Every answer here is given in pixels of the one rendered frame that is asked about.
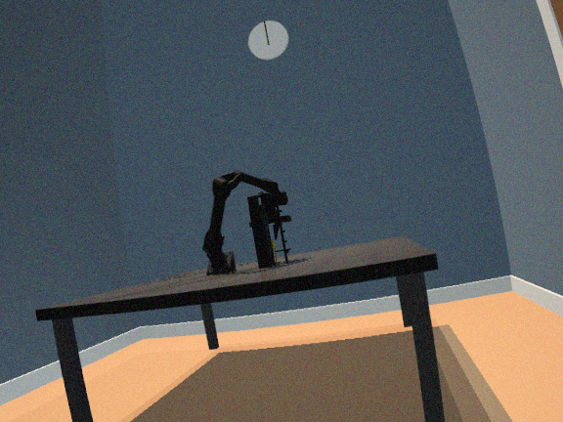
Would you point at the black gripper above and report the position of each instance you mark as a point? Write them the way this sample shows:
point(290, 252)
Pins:
point(271, 215)

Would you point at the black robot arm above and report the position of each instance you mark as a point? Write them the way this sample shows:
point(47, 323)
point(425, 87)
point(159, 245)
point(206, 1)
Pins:
point(222, 187)

